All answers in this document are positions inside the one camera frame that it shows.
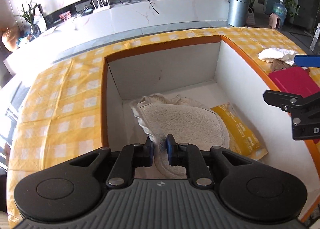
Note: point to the white crumpled cloth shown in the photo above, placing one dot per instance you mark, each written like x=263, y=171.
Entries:
x=270, y=54

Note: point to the brown plush toy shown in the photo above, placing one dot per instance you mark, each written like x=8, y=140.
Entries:
x=278, y=65

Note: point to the woven basket bag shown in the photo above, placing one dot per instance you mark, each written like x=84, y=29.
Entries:
x=250, y=21

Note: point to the plant in glass vase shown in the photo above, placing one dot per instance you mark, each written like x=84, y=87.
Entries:
x=28, y=12

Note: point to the white wifi router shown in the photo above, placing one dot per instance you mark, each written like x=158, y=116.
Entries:
x=100, y=5

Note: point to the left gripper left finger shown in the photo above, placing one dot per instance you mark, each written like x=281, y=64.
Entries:
x=131, y=156

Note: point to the red box lid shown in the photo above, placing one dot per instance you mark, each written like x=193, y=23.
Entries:
x=294, y=81

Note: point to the white tv console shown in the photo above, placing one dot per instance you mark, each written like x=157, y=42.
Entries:
x=120, y=22

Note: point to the grey metal trash bin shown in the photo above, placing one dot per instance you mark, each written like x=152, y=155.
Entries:
x=237, y=13

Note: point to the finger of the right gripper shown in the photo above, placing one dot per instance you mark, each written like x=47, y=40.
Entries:
x=287, y=101
x=309, y=61

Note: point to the pink small heater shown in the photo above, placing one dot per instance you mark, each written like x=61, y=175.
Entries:
x=274, y=21

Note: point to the yellow checkered tablecloth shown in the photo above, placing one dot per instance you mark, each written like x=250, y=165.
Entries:
x=61, y=116

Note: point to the dark cabinet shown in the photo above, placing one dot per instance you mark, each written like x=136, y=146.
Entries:
x=306, y=14

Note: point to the blue water jug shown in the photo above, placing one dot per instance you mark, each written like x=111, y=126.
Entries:
x=280, y=10

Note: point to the orange acorn ornament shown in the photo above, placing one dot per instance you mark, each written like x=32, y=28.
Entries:
x=10, y=38

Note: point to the orange-rimmed white box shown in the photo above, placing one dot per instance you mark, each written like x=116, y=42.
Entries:
x=212, y=71

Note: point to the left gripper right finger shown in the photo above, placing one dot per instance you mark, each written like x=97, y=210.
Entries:
x=190, y=157

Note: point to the yellow snack packet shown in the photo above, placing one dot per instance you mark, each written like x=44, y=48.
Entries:
x=242, y=140

